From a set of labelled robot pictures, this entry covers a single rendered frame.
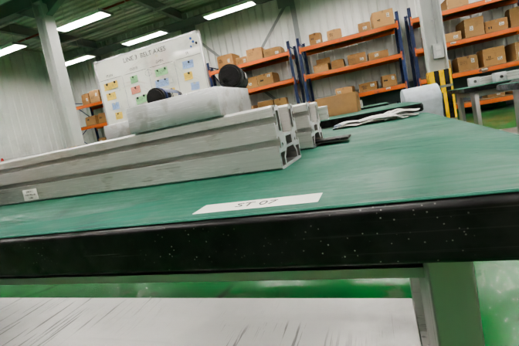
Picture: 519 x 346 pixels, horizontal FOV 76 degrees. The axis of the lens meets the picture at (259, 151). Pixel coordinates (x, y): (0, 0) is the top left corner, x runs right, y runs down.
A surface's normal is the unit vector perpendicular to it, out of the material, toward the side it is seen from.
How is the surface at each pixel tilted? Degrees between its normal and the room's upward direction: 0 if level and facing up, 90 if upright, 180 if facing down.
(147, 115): 90
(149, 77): 90
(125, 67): 90
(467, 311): 90
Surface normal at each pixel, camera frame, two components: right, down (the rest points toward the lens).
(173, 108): -0.36, 0.15
